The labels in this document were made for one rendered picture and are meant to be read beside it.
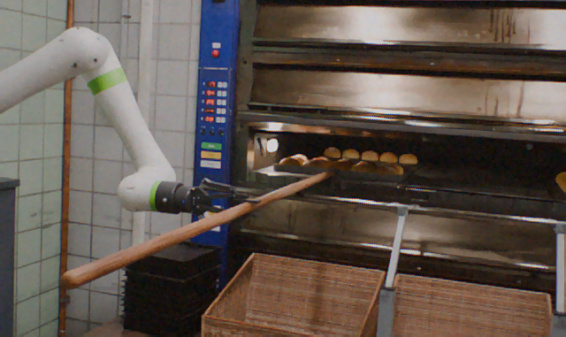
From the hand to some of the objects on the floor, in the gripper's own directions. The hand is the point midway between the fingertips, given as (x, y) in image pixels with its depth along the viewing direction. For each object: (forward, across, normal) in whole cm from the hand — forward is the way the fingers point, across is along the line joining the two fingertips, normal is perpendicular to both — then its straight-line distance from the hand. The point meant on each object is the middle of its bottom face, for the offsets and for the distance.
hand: (247, 207), depth 176 cm
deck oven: (+52, +119, -179) cm, 220 cm away
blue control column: (-45, +119, -179) cm, 220 cm away
